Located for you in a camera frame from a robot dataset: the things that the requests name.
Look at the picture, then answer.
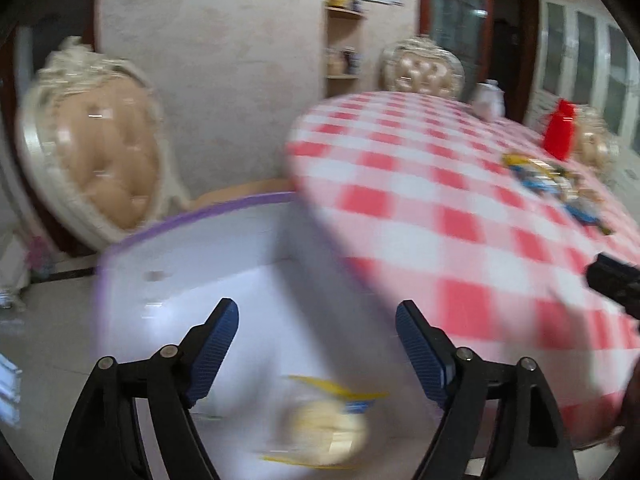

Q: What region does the white glass-front cabinet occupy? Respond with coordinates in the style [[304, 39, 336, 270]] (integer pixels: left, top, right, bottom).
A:
[[522, 0, 640, 201]]

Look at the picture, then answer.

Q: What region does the white purple-rimmed storage box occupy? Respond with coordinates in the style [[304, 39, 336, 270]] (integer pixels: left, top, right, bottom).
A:
[[94, 191, 451, 480]]

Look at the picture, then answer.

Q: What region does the cream tufted dining chair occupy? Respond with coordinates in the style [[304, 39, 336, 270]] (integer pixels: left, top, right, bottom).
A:
[[15, 37, 297, 252], [381, 36, 466, 101], [575, 107, 621, 172]]

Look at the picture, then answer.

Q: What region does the wooden corner shelf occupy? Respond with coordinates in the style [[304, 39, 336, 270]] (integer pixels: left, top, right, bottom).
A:
[[324, 0, 369, 97]]

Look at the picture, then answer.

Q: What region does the yellow blue cookie packet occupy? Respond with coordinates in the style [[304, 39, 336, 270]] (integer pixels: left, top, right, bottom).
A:
[[260, 374, 391, 468]]

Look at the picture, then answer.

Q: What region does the red white checked tablecloth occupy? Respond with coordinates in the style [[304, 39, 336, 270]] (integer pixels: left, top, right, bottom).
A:
[[286, 91, 640, 453]]

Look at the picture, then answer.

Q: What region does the pile of snack packets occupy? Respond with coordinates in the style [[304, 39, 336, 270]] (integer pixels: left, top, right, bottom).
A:
[[501, 152, 615, 237]]

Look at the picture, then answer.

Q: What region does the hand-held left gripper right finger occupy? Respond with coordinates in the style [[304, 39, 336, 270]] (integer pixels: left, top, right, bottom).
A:
[[395, 300, 581, 480]]

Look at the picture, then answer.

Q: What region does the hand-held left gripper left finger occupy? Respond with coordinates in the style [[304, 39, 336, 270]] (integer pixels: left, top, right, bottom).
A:
[[52, 298, 239, 480]]

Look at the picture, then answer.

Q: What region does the red thermos jug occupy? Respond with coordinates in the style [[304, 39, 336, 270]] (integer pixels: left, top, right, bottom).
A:
[[542, 99, 579, 162]]

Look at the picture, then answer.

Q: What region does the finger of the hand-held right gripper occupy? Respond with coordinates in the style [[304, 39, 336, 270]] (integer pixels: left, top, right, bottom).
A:
[[586, 252, 640, 318]]

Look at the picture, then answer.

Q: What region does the dark wooden door frame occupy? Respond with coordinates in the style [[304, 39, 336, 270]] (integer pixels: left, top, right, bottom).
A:
[[0, 0, 101, 258]]

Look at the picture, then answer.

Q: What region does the white porcelain teapot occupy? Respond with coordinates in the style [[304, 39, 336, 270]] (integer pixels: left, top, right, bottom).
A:
[[472, 80, 507, 122]]

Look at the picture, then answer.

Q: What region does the wooden framed glass door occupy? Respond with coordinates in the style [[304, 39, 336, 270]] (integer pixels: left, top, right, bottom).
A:
[[419, 0, 542, 126]]

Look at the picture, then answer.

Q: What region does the pink waste bin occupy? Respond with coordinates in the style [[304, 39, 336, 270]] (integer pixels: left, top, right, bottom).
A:
[[25, 235, 54, 282]]

